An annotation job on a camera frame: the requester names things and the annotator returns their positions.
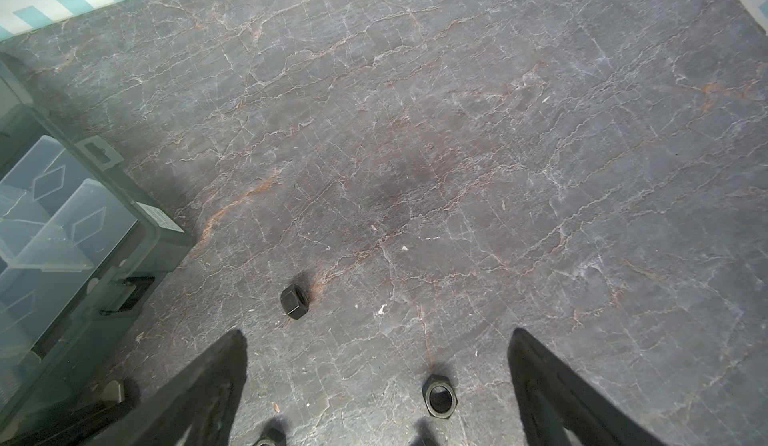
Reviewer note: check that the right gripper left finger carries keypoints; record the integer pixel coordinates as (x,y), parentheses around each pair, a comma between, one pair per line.
(196,407)

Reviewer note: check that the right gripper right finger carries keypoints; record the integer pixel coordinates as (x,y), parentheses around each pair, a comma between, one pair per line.
(553,400)

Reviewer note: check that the black hex nut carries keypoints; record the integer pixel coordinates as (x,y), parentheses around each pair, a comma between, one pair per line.
(439,396)
(294,302)

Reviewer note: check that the grey plastic organizer box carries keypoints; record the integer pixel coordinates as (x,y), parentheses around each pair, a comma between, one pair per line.
(82,248)

